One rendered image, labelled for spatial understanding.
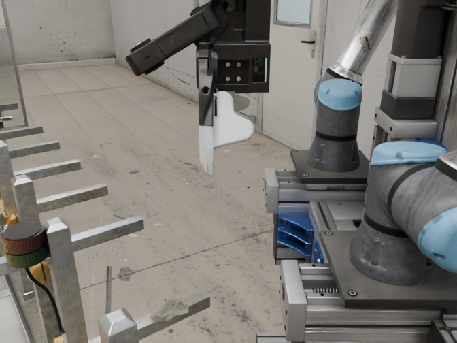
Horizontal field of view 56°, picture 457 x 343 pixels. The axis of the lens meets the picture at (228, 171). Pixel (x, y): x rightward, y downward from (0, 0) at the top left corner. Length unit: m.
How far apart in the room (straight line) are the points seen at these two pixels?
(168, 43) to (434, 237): 0.42
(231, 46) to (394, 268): 0.49
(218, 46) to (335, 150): 0.79
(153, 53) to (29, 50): 9.16
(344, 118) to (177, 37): 0.78
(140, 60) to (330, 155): 0.81
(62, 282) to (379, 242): 0.54
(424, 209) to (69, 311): 0.59
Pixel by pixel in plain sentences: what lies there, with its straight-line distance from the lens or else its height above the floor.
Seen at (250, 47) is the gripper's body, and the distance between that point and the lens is 0.48.
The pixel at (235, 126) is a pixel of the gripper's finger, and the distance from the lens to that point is 0.47.
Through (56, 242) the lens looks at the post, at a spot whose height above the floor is 1.14.
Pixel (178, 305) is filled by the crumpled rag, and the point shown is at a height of 0.88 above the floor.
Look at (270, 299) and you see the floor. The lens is 2.39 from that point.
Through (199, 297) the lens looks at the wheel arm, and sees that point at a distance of 1.03.
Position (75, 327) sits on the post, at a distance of 0.84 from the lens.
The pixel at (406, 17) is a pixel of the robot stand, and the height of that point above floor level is 1.46.
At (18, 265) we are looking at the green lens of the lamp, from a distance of 0.73.
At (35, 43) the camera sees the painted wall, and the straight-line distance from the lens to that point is 9.64.
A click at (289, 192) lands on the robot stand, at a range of 1.24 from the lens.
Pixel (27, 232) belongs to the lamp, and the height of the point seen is 1.17.
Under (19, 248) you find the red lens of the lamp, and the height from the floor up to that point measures 1.16.
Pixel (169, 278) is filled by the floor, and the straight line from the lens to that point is 2.53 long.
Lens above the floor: 1.51
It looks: 23 degrees down
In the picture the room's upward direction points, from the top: straight up
